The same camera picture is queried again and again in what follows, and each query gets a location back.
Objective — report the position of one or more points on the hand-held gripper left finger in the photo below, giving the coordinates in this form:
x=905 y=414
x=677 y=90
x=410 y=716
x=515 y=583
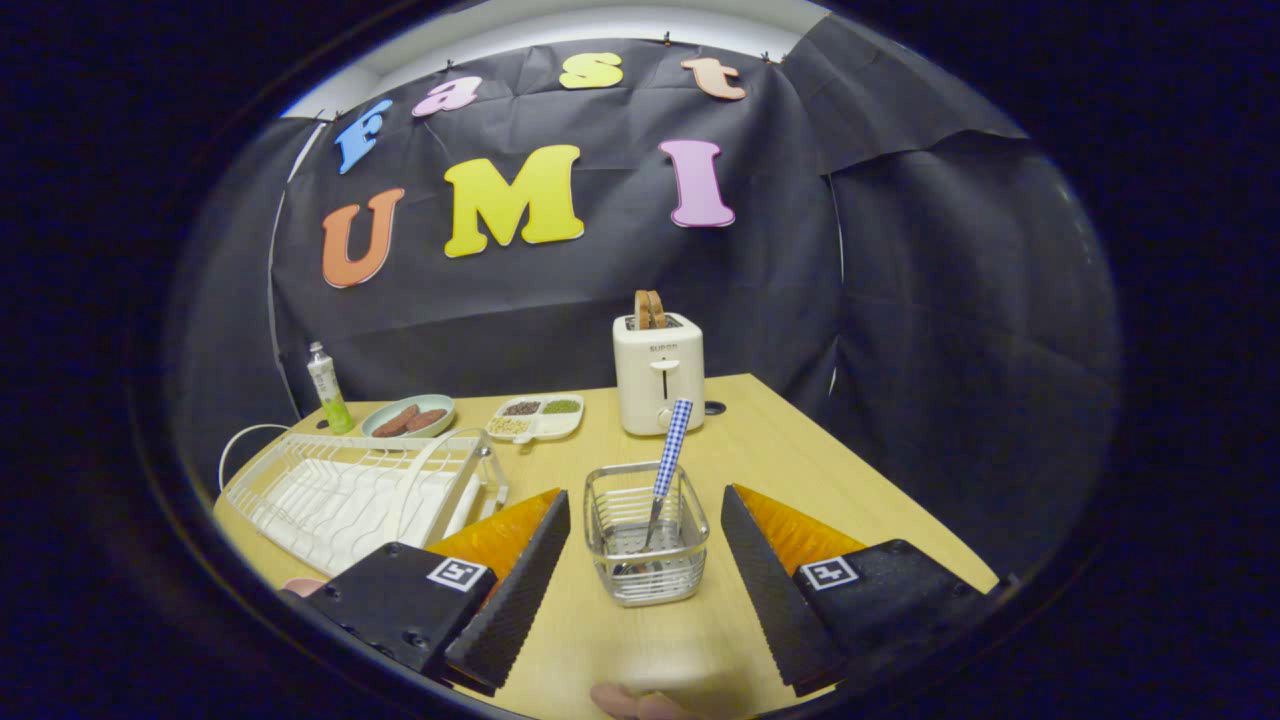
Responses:
x=520 y=600

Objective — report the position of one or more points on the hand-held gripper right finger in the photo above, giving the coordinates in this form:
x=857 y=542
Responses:
x=775 y=600

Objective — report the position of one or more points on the white dish rack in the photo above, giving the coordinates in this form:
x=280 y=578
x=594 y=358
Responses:
x=330 y=500

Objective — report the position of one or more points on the green dish soap bottle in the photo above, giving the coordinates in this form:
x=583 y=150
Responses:
x=330 y=395

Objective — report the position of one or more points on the white sectioned bean tray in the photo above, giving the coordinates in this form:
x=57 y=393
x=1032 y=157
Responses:
x=545 y=425

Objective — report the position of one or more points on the brown sausage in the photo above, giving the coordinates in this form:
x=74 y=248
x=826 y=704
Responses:
x=428 y=419
x=396 y=421

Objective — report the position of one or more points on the light green bowl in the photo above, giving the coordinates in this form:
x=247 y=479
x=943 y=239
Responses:
x=445 y=407

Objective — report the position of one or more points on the white toaster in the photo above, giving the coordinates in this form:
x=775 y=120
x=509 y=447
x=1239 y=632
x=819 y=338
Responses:
x=640 y=390

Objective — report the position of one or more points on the black backdrop cloth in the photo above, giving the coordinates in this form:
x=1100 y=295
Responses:
x=900 y=300

